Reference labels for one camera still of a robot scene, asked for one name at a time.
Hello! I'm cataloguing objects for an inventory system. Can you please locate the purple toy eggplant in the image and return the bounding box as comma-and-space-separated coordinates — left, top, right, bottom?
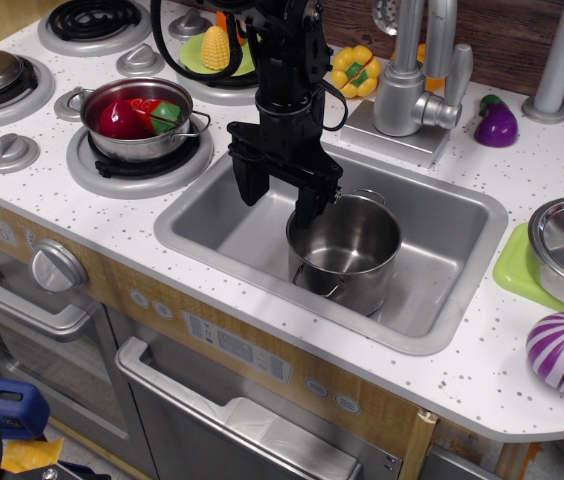
474, 94, 518, 148

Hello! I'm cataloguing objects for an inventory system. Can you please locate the silver slotted spoon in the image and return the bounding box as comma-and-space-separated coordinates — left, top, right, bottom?
371, 0, 400, 36

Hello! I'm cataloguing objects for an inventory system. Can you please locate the yellow toy corn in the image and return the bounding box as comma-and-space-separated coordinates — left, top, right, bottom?
201, 26, 230, 71

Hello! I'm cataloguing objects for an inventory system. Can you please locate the silver stove knob middle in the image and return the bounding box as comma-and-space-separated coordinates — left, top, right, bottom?
116, 43, 165, 77

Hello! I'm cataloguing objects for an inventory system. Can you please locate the grey sink basin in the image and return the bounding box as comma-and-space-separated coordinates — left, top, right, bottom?
154, 147, 508, 355

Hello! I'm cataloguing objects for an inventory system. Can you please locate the steel pot with vegetables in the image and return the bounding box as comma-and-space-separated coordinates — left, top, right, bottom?
80, 77, 210, 163

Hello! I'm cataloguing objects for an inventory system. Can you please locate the blue clamp tool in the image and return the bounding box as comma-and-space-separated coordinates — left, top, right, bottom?
0, 377, 50, 440

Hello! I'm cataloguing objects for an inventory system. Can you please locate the silver oven dial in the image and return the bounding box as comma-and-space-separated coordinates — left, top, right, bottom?
29, 239, 88, 293

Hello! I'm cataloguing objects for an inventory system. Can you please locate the orange toy carrot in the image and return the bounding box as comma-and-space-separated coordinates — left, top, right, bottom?
215, 11, 245, 45

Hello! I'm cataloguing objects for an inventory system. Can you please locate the oven door with handle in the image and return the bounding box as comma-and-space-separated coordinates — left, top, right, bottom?
0, 251, 157, 479

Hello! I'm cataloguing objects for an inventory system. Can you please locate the yellow toy bell pepper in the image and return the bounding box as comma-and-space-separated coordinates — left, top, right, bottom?
331, 45, 381, 99

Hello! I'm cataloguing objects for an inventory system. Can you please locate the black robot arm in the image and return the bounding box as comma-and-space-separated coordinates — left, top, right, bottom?
209, 1, 343, 229

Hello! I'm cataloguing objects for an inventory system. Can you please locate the silver stove knob front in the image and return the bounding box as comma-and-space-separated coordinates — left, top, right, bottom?
0, 133, 40, 174

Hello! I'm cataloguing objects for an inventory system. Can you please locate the red toy pepper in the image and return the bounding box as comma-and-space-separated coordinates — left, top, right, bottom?
98, 100, 148, 140

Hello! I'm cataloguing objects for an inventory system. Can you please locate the silver vertical pole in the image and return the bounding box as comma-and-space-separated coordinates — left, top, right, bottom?
522, 7, 564, 125

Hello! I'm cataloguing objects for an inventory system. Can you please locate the back right stove burner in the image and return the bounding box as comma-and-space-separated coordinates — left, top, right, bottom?
176, 58, 258, 106

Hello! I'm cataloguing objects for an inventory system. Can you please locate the green plate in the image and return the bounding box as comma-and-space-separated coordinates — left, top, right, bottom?
180, 34, 255, 77

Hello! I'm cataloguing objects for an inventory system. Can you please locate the stove burner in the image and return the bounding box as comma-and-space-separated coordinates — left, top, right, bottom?
176, 58, 258, 106
67, 120, 213, 200
37, 1, 151, 57
0, 53, 55, 127

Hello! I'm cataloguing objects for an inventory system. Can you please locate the green cutting mat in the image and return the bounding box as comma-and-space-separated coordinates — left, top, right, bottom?
493, 221, 564, 311

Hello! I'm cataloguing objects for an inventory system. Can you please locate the tall steel pot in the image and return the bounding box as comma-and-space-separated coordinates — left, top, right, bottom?
286, 189, 402, 316

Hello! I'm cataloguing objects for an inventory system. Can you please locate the front right stove burner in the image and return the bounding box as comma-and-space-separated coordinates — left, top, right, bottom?
67, 120, 213, 200

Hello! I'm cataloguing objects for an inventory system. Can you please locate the silver toy faucet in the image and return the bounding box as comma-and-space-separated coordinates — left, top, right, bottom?
341, 0, 473, 168

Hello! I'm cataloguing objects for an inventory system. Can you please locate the back left stove burner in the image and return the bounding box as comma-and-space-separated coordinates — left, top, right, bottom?
37, 1, 151, 57

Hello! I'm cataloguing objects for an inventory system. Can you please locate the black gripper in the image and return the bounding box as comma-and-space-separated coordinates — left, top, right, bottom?
227, 111, 343, 229

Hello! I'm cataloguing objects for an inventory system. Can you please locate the red green toy vegetable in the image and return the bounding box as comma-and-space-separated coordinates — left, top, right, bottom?
126, 98, 184, 134

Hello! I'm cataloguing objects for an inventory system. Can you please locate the silver stove knob back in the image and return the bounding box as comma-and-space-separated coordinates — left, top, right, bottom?
168, 8, 212, 40

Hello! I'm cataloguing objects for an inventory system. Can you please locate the silver stove knob left pot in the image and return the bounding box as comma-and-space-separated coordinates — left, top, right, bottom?
54, 87, 93, 122

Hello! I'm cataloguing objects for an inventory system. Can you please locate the dishwasher door with handle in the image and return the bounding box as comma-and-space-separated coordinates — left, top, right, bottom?
115, 336, 402, 479

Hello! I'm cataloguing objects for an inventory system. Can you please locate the silver stove knob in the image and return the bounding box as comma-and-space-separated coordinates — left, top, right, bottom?
168, 8, 212, 40
116, 43, 165, 77
0, 133, 40, 174

